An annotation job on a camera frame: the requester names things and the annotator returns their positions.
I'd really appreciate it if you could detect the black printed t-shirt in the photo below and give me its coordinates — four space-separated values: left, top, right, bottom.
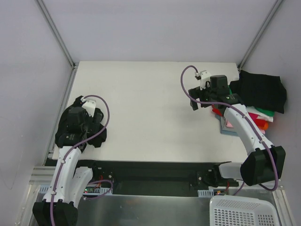
58 95 108 149

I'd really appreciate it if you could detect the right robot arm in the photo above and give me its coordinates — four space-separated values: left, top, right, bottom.
188 75 286 186

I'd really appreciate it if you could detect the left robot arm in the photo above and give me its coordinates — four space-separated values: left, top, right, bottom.
32 106 107 226

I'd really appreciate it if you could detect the red t-shirt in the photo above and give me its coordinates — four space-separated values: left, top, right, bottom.
212 105 224 117

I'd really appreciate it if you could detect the grey t-shirt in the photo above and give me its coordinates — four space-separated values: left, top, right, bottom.
215 114 225 122

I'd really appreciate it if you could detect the pink t-shirt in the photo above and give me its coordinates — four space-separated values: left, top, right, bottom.
225 120 233 128

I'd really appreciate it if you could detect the white t-shirt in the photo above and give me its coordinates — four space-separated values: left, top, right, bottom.
246 106 275 122

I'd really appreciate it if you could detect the magenta t-shirt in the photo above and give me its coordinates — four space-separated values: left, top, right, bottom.
248 113 260 121

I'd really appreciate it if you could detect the black folded t-shirt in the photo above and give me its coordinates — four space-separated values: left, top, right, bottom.
230 70 287 114

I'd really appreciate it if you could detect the orange t-shirt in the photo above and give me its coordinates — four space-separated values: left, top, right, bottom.
254 119 269 130

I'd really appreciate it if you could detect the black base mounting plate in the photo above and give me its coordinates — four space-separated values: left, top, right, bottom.
76 160 238 197

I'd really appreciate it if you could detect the white plastic basket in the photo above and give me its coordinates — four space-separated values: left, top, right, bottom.
209 195 280 226

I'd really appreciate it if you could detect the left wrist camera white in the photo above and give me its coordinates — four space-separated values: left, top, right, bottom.
81 98 96 117

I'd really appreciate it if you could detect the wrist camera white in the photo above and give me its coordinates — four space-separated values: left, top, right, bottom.
195 70 212 90
81 98 96 117

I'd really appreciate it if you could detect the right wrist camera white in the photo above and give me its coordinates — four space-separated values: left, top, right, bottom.
195 70 212 90

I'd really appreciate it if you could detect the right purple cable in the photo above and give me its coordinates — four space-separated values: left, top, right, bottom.
180 65 282 196

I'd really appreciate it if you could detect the right aluminium frame post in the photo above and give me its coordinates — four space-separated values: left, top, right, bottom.
237 0 284 72

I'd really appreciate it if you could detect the aluminium frame post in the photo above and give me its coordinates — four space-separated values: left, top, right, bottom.
35 0 76 69
237 0 284 72

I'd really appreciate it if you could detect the aluminium front rail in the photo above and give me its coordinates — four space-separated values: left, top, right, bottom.
29 166 55 185

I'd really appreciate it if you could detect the left slotted cable duct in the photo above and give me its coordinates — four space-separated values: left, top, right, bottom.
39 185 113 196

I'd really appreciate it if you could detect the slotted cable duct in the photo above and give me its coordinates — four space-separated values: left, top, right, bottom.
198 189 214 198
39 185 113 196

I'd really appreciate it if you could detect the right slotted cable duct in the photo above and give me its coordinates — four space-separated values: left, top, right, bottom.
198 189 214 198

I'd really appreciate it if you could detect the left aluminium frame post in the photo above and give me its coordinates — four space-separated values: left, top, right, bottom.
35 0 76 69

